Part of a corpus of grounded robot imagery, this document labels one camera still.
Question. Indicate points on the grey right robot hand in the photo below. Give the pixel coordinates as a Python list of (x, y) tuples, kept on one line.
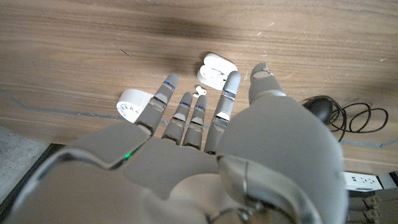
[(273, 149)]

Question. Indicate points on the white AirPod earbud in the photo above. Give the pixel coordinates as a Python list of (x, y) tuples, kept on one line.
[(200, 91)]

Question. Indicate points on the black computer mouse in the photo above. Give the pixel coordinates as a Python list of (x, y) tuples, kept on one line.
[(318, 107)]

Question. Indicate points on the white AirPods case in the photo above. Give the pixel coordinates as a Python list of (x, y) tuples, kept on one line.
[(214, 67)]

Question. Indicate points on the white kitchen timer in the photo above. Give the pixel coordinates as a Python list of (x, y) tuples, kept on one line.
[(132, 104)]

